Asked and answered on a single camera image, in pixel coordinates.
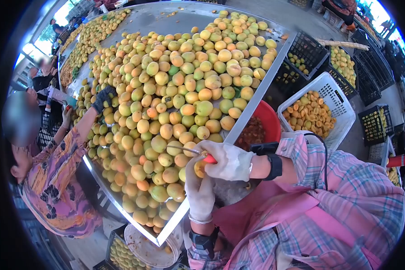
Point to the black crate of yellow apricots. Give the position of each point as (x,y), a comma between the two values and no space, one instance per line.
(121,253)

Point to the black crate with few apricots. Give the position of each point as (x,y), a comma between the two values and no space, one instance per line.
(307,50)

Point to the small heap of whole apricots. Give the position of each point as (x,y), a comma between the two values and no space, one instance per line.
(87,37)

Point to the white plastic crate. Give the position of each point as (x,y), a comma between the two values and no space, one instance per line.
(337,98)

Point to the white plastic bucket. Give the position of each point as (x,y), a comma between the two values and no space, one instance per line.
(148,248)

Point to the black wrist band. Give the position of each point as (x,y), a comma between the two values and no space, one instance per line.
(274,165)
(204,241)

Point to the small black crate of apricots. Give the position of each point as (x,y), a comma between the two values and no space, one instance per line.
(374,125)

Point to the large pile of whole apricots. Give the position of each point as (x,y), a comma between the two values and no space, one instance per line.
(175,101)

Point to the person's right fingers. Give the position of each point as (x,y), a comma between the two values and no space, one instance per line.
(213,147)

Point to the red plastic basin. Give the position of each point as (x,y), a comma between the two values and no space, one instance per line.
(268,118)

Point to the metal sorting table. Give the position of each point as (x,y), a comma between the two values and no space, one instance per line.
(145,20)

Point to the black crate full of apricots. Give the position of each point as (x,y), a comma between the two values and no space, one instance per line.
(342,65)

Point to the heap of halved apricots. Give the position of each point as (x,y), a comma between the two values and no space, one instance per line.
(307,114)

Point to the single yellow apricot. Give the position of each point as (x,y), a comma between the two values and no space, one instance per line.
(200,168)

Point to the person's body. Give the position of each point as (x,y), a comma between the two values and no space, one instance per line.
(317,222)

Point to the person's left hand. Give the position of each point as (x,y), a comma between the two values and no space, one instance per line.
(199,199)

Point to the wooden stick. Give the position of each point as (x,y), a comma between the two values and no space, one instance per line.
(344,44)

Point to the person's left fingers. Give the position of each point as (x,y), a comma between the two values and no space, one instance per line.
(190,172)

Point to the person's right hand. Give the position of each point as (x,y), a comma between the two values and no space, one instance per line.
(231,162)

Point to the stack of empty black crates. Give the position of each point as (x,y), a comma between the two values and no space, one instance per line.
(371,71)

